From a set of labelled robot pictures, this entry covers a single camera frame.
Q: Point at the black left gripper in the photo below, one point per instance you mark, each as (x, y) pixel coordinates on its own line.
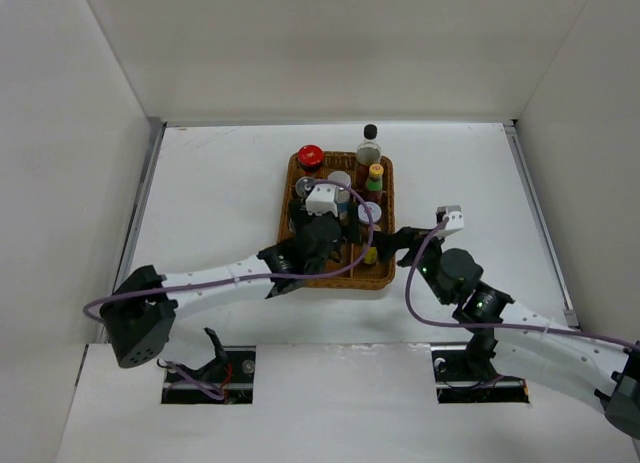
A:
(350, 231)

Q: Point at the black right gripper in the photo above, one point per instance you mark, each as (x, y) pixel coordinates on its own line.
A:
(388, 243)

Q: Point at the silver lid white pepper jar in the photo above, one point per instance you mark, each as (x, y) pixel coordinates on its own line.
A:
(343, 196)

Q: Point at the clear salt grinder black top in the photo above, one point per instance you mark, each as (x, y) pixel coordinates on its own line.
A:
(304, 186)

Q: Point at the yellow label sesame oil bottle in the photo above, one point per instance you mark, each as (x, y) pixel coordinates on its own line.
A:
(371, 257)

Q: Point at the white lid red label jar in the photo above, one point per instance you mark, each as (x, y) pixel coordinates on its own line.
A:
(368, 213)

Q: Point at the green label chili sauce bottle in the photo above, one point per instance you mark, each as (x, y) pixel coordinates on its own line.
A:
(373, 187)

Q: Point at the red lid chili sauce jar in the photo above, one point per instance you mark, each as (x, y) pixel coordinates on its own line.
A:
(310, 159)

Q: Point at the tall dark soy sauce bottle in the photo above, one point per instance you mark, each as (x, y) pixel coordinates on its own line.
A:
(368, 153)

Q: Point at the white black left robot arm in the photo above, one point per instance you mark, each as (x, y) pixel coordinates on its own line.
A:
(140, 315)

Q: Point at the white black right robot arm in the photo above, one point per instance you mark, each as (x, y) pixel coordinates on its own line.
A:
(511, 340)

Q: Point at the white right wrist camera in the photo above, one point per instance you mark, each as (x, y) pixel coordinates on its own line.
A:
(449, 220)

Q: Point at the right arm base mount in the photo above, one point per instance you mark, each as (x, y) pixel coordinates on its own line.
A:
(463, 374)

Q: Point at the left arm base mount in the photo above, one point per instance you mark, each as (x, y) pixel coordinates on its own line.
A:
(227, 378)

